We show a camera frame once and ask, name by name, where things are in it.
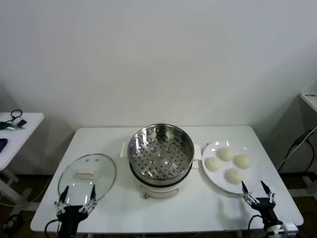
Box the pale floor cable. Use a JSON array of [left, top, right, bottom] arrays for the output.
[[24, 177, 52, 202]]

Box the black power adapter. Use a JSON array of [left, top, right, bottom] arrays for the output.
[[293, 128, 313, 147]]

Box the white oval plate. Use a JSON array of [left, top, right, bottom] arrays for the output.
[[202, 140, 263, 194]]

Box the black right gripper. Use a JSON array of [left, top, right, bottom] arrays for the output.
[[241, 180, 282, 228]]

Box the black power strip cable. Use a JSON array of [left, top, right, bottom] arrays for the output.
[[9, 212, 27, 224]]

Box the black hanging cable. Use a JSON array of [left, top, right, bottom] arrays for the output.
[[304, 140, 316, 172]]

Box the white desk with label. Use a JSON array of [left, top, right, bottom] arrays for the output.
[[299, 92, 317, 112]]

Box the white side table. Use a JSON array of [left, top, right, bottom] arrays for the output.
[[0, 112, 45, 214]]

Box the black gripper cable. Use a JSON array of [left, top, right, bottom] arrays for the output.
[[247, 214, 264, 238], [44, 219, 61, 236]]

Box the white steamed baozi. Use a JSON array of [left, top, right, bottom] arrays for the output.
[[234, 154, 252, 169], [225, 168, 244, 184], [205, 156, 223, 172], [217, 148, 234, 162]]

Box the glass lid with white handle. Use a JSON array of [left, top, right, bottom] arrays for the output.
[[58, 153, 117, 207]]

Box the white power cable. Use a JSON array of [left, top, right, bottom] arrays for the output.
[[276, 125, 317, 172]]

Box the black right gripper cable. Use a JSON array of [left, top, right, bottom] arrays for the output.
[[247, 214, 264, 238]]

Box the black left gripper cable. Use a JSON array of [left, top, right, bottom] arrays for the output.
[[44, 219, 61, 236]]

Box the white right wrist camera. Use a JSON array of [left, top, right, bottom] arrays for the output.
[[281, 222, 297, 234]]

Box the perforated steel steamer basket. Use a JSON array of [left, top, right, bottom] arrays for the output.
[[128, 123, 195, 179]]

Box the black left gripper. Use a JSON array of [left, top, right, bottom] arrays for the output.
[[54, 184, 98, 238]]

